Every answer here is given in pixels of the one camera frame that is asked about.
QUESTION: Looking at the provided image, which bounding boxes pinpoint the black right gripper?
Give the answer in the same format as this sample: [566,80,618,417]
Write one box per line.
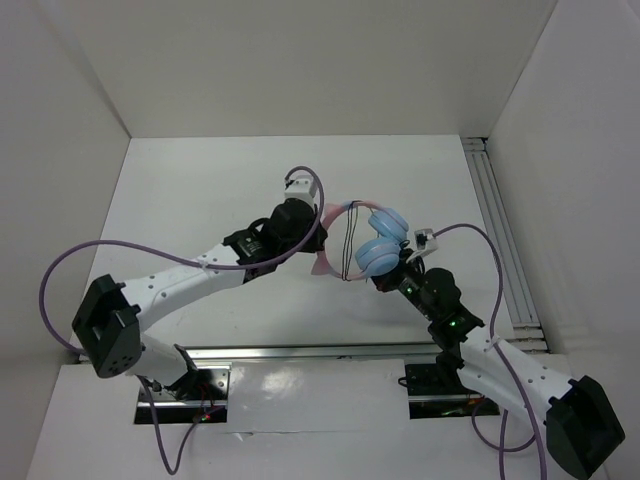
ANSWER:
[360,248,437,321]

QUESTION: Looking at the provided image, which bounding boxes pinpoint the pink and blue cat headphones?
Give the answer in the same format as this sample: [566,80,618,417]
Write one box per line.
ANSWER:
[311,200,409,281]

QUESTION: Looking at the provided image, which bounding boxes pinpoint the thin black headphone cable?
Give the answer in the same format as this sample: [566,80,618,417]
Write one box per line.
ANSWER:
[338,201,362,281]

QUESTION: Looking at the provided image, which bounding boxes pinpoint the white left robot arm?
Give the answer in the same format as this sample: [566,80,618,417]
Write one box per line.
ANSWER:
[72,199,328,399]

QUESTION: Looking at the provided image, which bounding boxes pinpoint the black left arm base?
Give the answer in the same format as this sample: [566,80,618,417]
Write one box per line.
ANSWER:
[134,362,231,425]

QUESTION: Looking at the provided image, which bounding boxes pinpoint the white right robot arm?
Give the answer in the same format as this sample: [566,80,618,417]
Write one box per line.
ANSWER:
[373,262,625,479]

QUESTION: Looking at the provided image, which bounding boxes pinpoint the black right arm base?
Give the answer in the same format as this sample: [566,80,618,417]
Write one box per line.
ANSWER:
[398,363,500,420]

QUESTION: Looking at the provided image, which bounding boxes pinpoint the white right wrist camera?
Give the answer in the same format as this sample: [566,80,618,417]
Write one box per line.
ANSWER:
[407,228,438,262]

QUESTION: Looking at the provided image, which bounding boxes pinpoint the aluminium rail front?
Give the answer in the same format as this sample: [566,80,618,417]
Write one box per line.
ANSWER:
[186,342,441,363]

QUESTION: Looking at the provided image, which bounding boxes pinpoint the aluminium rail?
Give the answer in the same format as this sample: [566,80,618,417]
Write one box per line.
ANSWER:
[461,138,548,351]
[186,342,441,363]

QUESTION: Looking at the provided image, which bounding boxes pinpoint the aluminium rail right side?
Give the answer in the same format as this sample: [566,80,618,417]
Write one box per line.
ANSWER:
[461,138,548,351]

